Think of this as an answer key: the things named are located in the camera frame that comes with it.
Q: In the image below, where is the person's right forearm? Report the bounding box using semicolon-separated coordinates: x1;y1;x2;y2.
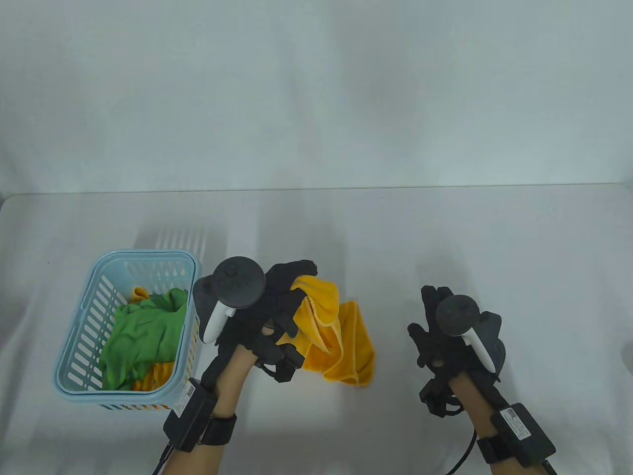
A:
452;374;549;475

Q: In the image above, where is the crumpled orange-yellow towel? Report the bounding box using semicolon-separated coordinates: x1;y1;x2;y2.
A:
130;286;175;392

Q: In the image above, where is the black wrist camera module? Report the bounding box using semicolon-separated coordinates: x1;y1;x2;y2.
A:
419;379;465;419
257;344;305;384

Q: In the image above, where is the person's left forearm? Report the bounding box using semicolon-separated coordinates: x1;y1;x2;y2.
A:
166;341;259;475

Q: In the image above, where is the green towel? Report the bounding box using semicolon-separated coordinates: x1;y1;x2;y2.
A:
99;288;189;391

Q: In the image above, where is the yellow square towel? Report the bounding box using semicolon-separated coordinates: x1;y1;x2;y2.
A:
277;276;376;387

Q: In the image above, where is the person's left hand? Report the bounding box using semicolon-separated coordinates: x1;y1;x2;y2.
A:
217;260;318;358

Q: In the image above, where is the black wrist strap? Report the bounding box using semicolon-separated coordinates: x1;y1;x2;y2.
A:
476;435;510;465
195;413;238;448

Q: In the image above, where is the grey white tracker controller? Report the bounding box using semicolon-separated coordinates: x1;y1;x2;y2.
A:
192;256;267;345
435;295;507;374

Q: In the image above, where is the light blue plastic basket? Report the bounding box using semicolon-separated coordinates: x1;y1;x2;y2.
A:
53;249;203;411

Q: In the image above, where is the black wrist sensor box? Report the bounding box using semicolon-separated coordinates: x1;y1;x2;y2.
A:
491;403;557;465
163;379;218;452

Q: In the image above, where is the person's right hand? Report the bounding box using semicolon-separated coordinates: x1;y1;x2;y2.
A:
408;285;501;385

